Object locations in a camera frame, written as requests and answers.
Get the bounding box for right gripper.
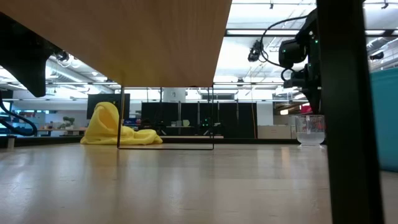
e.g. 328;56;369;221
282;68;323;114

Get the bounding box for clear plastic measuring cup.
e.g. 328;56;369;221
294;114;326;148

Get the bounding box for blue plastic mug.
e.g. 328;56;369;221
369;67;398;172

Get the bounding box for beige cabinet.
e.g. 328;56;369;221
257;124;296;140

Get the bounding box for black partition panels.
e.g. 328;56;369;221
141;101;258;139

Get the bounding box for yellow cloth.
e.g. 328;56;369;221
80;101;164;146

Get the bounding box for black flat screen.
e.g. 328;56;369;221
86;93;131;121

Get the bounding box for potted plant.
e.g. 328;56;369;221
58;116;76;131

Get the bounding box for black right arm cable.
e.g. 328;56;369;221
260;14;309;82

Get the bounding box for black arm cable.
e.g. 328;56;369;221
0;91;39;137
260;14;309;82

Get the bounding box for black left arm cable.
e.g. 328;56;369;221
0;91;39;137

